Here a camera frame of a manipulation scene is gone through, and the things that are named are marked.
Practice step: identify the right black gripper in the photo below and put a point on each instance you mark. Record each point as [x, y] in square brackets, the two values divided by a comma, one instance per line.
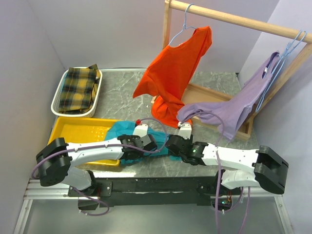
[190, 141]

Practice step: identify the yellow plaid cloth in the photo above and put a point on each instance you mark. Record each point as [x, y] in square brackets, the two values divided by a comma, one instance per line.
[79, 90]

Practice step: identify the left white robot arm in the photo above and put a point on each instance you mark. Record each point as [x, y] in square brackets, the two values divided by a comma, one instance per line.
[58, 161]

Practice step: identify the empty blue wire hanger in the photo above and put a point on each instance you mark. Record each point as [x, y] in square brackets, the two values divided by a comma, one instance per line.
[297, 40]

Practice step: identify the yellow plastic tray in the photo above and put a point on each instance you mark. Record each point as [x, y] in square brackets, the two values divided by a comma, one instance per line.
[81, 129]

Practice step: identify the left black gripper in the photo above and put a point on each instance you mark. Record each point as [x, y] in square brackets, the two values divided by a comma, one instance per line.
[134, 137]

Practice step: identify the blue hanger with orange shirt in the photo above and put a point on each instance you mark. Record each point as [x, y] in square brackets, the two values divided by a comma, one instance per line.
[184, 26]

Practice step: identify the blue hanger with lilac shirt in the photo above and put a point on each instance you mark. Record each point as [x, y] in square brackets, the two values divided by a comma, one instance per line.
[281, 57]

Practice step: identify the orange t shirt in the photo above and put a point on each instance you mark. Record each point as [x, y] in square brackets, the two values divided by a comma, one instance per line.
[170, 73]

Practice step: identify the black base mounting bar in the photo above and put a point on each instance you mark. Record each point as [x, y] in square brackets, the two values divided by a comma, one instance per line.
[151, 190]

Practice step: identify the teal t shirt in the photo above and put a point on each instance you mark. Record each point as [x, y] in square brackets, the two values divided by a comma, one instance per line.
[127, 128]

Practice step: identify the white plastic basket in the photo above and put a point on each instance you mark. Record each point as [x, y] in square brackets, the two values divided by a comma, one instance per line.
[56, 98]

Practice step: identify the lilac t shirt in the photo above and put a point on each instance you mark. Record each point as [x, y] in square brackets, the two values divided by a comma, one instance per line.
[228, 116]

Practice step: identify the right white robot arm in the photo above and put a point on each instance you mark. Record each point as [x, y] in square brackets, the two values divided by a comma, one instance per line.
[261, 167]

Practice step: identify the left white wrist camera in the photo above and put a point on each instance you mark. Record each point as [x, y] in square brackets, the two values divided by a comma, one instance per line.
[140, 129]

